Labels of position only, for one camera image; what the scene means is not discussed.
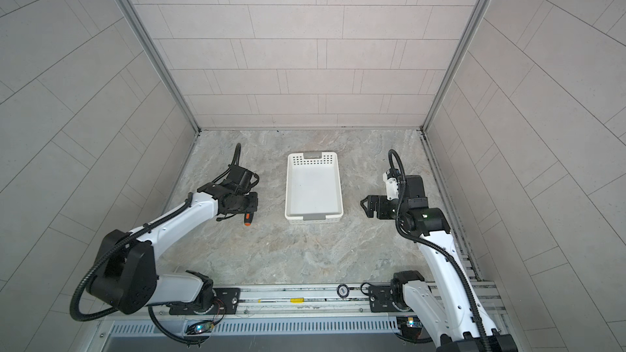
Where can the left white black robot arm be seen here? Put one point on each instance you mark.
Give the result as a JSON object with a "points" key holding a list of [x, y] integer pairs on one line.
{"points": [[124, 278]]}

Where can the white plastic bin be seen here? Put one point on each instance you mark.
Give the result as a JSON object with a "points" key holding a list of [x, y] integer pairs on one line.
{"points": [[313, 188]]}

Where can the aluminium mounting rail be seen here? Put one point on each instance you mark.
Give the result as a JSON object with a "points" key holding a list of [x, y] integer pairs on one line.
{"points": [[289, 307]]}

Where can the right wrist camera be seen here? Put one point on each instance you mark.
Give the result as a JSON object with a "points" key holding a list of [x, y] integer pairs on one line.
{"points": [[391, 185]]}

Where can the orange black handled screwdriver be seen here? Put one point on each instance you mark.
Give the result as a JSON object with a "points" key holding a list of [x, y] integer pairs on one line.
{"points": [[249, 218]]}

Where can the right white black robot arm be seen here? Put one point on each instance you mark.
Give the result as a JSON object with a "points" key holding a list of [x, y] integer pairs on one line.
{"points": [[458, 321]]}

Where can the circuit board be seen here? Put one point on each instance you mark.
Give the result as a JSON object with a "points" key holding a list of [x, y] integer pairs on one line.
{"points": [[200, 328], [409, 323]]}

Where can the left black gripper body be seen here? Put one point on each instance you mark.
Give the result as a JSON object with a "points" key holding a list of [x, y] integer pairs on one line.
{"points": [[246, 203]]}

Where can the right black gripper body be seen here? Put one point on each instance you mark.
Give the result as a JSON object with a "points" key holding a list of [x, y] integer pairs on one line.
{"points": [[391, 208]]}

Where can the left circuit board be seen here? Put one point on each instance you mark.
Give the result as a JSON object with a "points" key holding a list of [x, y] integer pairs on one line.
{"points": [[200, 328]]}

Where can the right circuit board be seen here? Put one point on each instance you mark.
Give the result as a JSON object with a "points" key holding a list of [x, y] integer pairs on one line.
{"points": [[409, 323]]}

